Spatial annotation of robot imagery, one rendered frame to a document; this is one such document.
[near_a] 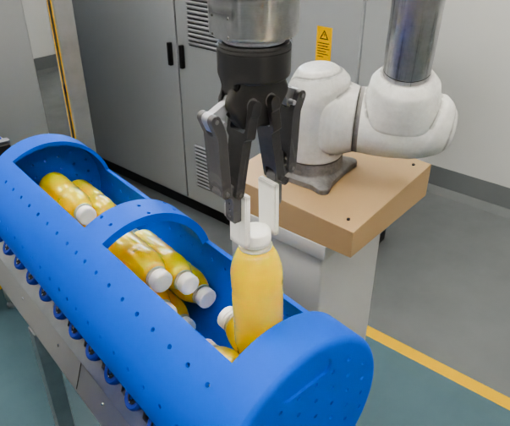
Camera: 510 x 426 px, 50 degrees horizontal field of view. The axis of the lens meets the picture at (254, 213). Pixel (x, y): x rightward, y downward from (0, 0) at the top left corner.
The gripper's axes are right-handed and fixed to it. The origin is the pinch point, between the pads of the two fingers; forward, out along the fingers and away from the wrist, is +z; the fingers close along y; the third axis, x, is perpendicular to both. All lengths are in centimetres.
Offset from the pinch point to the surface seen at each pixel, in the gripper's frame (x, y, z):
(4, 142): -115, -4, 30
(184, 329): -5.2, 7.8, 17.3
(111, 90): -266, -112, 76
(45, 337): -56, 13, 52
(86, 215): -52, 0, 25
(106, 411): -28, 13, 51
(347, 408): 10.6, -8.3, 31.3
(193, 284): -24.2, -6.2, 28.5
